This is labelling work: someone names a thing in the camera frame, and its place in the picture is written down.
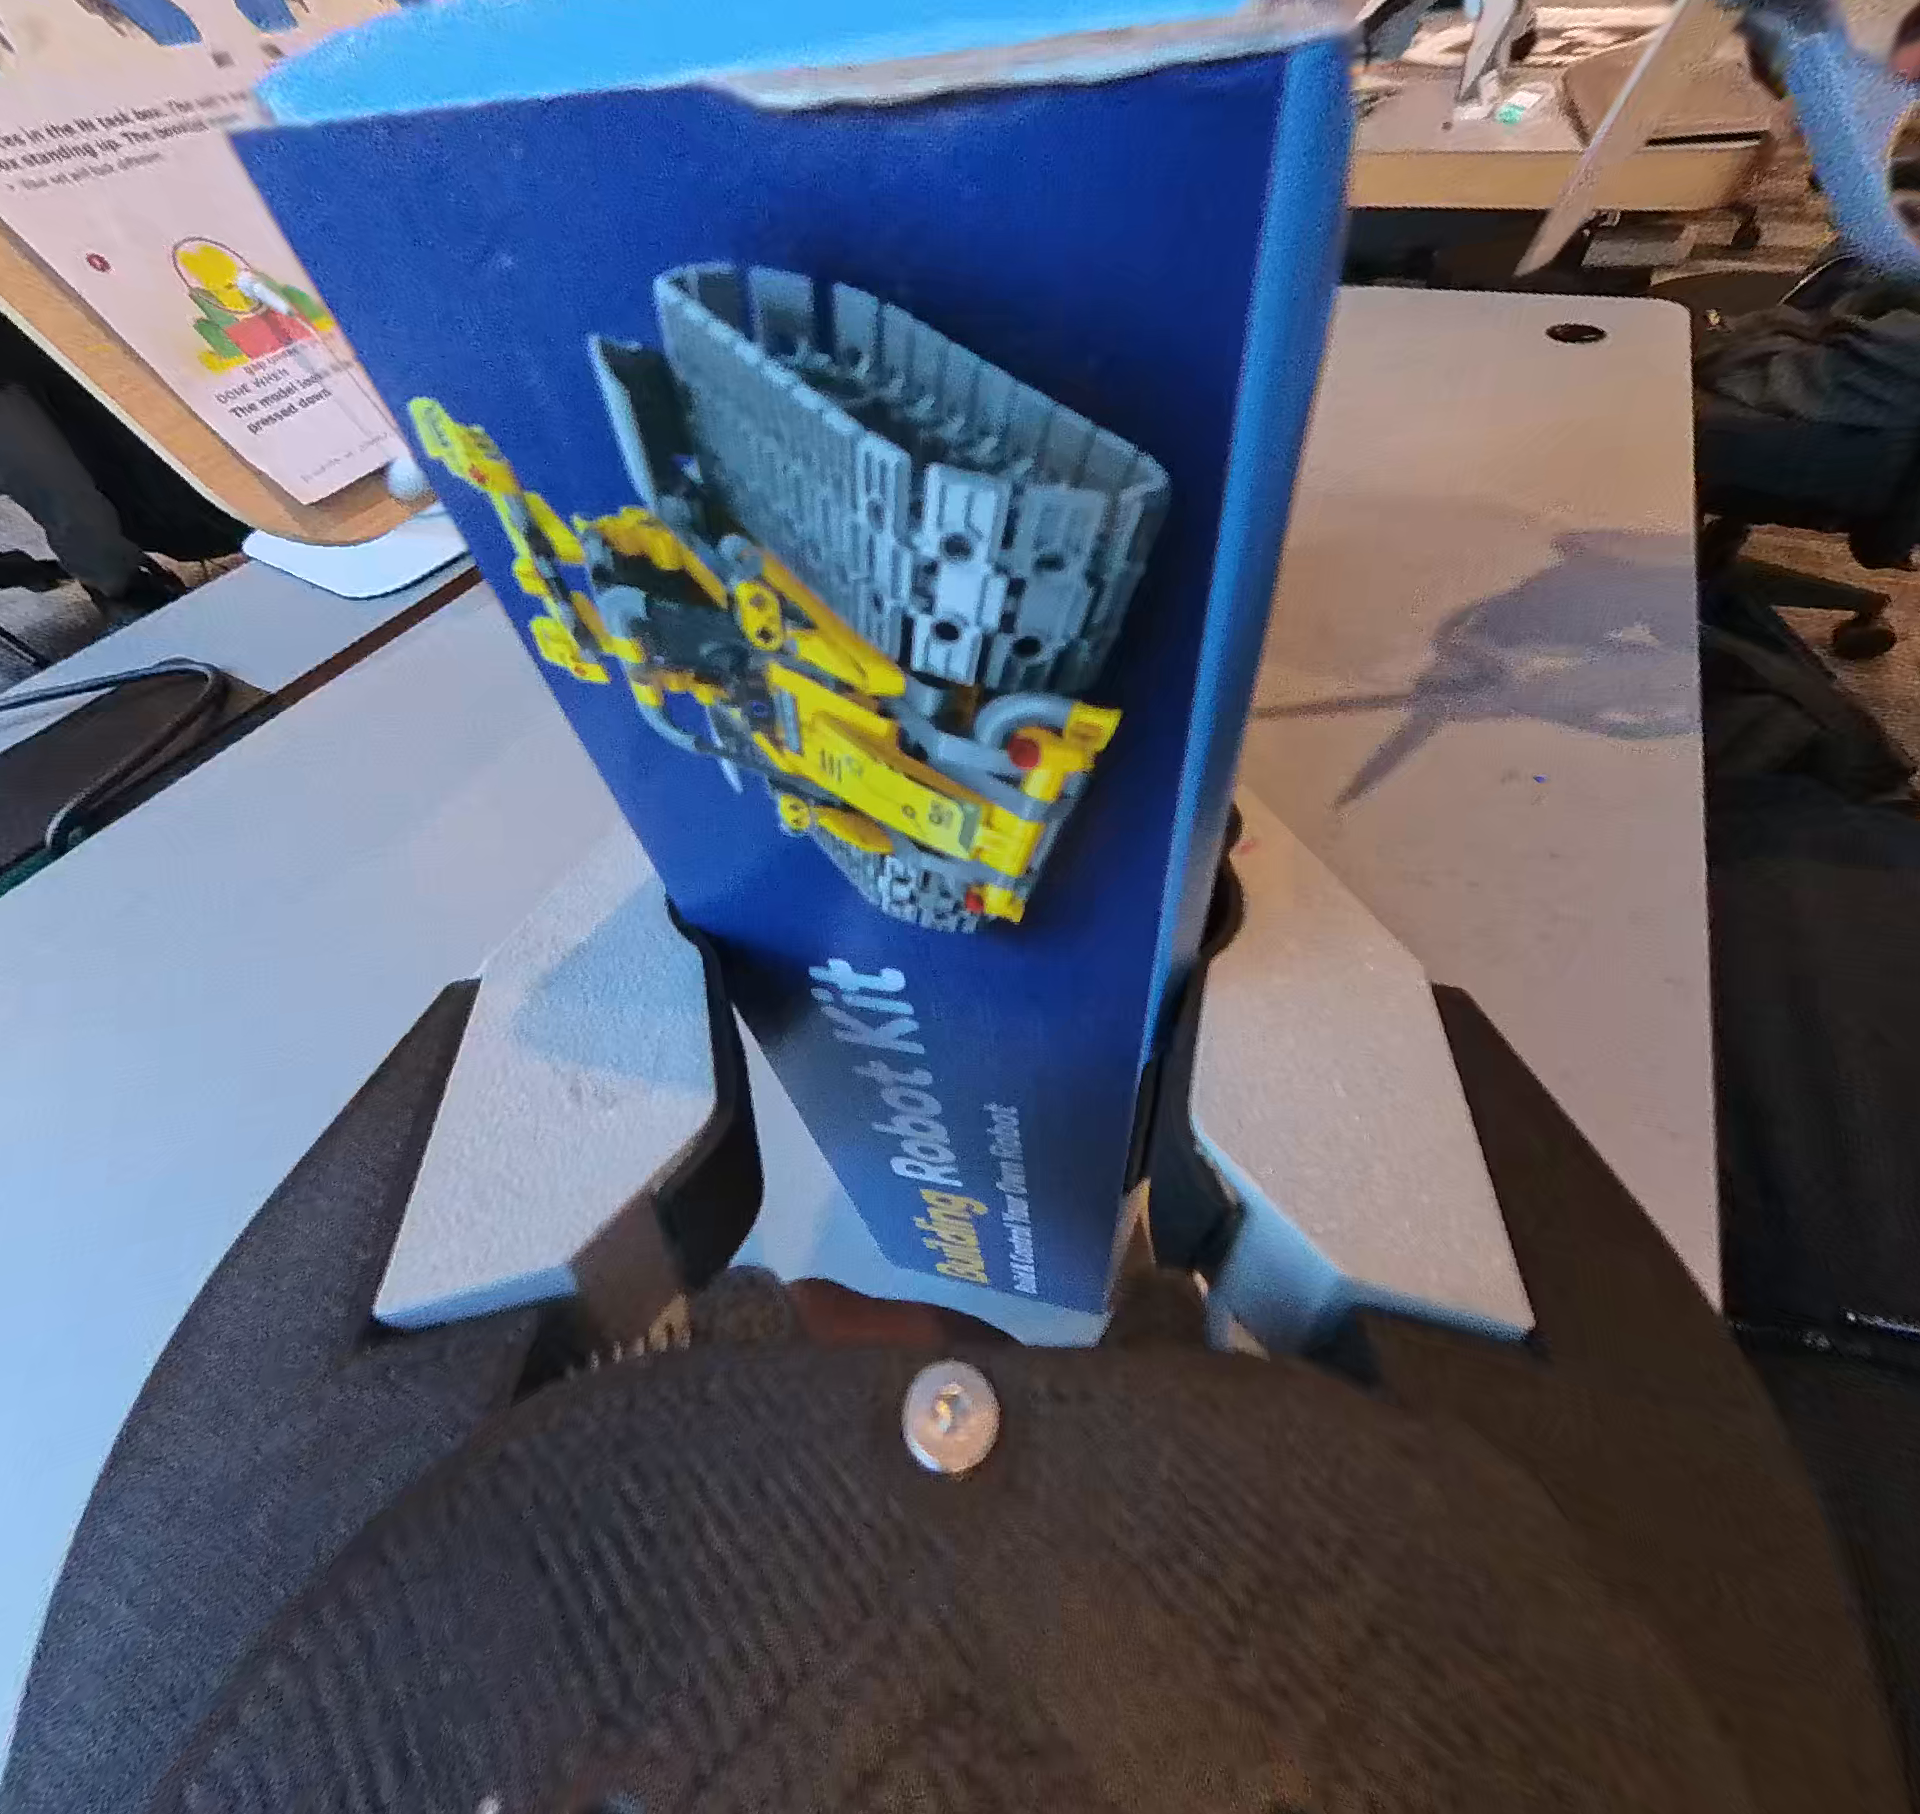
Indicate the person's black garment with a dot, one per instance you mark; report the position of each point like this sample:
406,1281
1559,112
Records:
1816,1092

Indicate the printed instruction sheet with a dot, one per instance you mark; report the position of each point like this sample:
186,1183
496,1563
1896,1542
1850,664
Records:
91,164

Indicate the distant grey gripper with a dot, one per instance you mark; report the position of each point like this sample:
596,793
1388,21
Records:
1491,28

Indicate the black office chair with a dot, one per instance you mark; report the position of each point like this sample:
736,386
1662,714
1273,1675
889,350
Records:
1799,389

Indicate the blue robot kit box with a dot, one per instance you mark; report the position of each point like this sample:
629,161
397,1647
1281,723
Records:
900,344

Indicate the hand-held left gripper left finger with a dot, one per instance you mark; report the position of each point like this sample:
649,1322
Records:
570,1122

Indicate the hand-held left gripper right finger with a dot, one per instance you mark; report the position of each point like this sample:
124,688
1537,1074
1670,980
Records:
1336,1122

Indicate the instruction sheet on stand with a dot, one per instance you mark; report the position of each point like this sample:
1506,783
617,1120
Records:
149,452

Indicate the white stand base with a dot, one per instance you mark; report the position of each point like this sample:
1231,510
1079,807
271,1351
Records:
359,553

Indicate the background grey desk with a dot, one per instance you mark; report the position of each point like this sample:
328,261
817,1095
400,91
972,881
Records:
1501,164

